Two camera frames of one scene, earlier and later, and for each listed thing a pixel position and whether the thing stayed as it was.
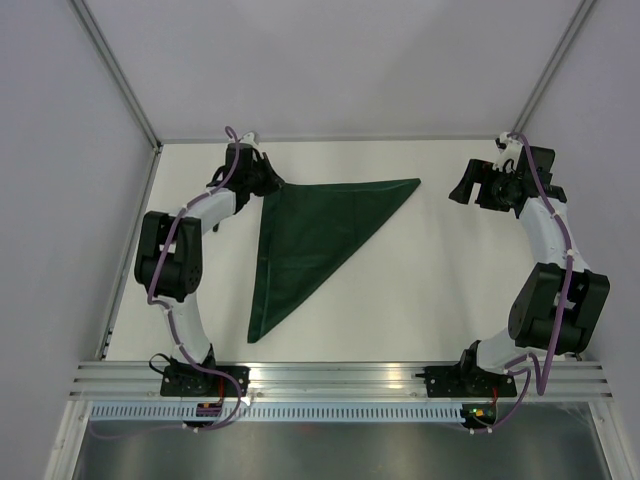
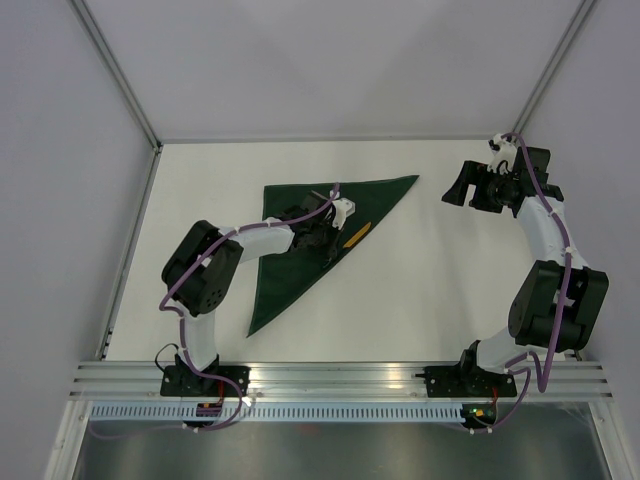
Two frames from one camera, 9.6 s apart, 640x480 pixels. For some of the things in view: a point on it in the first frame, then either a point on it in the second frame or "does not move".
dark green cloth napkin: (308, 229) does not move
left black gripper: (274, 182) → (328, 253)
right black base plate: (466, 381) does not move
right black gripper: (481, 172) does not move
